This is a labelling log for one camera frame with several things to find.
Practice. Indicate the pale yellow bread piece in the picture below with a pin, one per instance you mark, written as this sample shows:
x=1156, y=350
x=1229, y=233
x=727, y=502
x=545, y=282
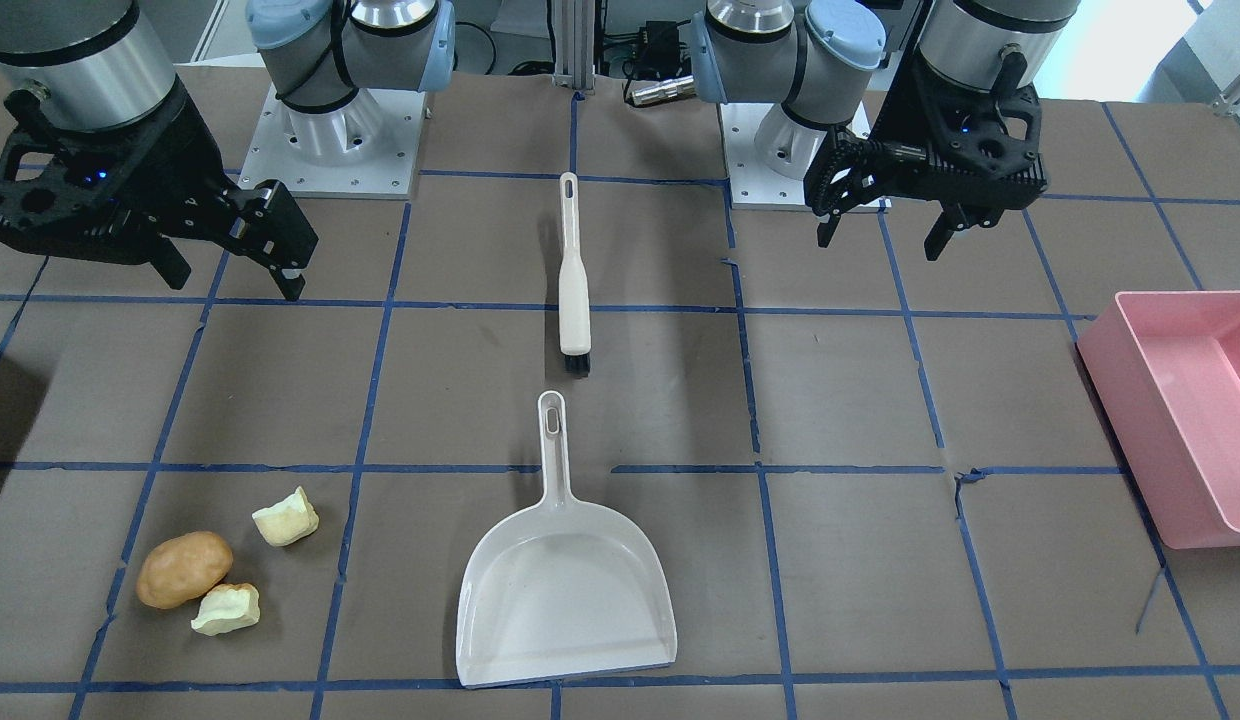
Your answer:
x=227, y=608

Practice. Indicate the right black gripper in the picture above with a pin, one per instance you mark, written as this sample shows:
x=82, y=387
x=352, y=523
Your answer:
x=176, y=150

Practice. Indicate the pink plastic bin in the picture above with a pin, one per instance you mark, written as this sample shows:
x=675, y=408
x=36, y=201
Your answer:
x=1166, y=367

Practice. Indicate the aluminium frame post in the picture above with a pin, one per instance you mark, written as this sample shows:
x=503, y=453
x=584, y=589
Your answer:
x=574, y=34

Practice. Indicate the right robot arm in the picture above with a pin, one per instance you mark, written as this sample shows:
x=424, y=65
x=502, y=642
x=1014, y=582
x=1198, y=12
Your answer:
x=104, y=65

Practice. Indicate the beige plastic dustpan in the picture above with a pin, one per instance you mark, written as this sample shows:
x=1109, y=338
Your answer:
x=563, y=588

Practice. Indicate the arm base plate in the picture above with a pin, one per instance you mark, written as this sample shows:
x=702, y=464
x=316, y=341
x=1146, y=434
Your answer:
x=767, y=156
x=366, y=150

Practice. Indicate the silver cylindrical connector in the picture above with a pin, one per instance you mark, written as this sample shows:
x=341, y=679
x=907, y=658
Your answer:
x=667, y=90

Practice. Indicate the beige hand brush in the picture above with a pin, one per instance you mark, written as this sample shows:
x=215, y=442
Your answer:
x=574, y=306

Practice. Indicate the pale yellow bread chunk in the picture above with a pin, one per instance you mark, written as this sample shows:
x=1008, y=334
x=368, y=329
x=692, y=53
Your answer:
x=287, y=521

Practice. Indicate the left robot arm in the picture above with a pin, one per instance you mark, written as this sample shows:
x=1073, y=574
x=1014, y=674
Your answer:
x=816, y=62

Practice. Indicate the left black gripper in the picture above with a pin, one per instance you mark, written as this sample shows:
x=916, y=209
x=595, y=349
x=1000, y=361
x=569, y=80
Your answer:
x=898, y=118

